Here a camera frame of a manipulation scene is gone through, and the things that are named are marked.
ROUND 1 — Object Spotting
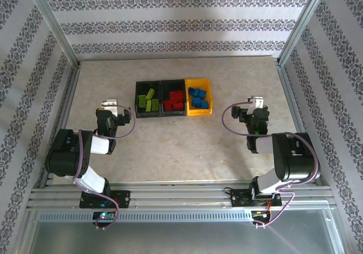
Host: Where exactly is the black plastic bin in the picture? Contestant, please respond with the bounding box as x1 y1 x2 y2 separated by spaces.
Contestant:
134 80 163 119
160 79 188 117

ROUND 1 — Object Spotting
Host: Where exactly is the yellow plastic bin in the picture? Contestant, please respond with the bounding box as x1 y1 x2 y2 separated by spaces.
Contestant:
184 78 213 116

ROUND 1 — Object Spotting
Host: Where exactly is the grey metal sheet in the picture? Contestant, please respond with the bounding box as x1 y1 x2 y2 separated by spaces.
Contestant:
28 221 341 254

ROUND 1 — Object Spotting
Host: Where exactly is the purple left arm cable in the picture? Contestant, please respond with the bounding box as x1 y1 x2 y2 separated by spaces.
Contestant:
72 105 137 231

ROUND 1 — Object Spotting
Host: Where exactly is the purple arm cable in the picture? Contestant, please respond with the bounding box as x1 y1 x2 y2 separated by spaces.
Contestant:
221 100 320 229
72 105 137 231

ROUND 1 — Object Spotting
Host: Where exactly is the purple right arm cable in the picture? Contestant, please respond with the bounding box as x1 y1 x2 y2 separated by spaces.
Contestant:
221 100 320 229

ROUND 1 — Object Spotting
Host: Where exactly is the aluminium side rail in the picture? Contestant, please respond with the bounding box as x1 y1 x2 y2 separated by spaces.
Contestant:
276 62 324 185
39 62 82 187

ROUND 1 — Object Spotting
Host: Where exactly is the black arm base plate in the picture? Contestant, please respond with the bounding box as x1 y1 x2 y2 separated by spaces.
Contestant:
231 188 282 209
79 190 131 209

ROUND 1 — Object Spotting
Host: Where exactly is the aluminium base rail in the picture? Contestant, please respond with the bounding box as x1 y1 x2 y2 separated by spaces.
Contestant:
27 180 338 209

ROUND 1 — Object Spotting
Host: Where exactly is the grey slotted cable duct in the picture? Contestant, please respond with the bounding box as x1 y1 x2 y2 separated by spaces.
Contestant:
38 210 255 223

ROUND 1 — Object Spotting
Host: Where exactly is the aluminium frame post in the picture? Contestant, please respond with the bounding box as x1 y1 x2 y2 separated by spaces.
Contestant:
277 0 331 66
24 0 81 66

